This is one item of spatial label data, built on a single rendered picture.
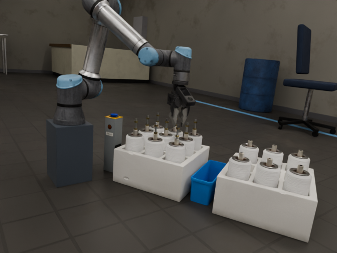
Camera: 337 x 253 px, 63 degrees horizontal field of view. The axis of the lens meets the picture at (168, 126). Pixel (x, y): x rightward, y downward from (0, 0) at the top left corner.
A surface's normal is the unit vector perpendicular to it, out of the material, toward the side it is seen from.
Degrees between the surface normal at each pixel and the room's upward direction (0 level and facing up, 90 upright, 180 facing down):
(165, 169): 90
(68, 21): 90
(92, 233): 0
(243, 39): 90
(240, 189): 90
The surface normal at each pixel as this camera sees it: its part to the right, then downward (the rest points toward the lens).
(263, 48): -0.80, 0.07
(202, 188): -0.44, 0.21
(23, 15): 0.59, 0.24
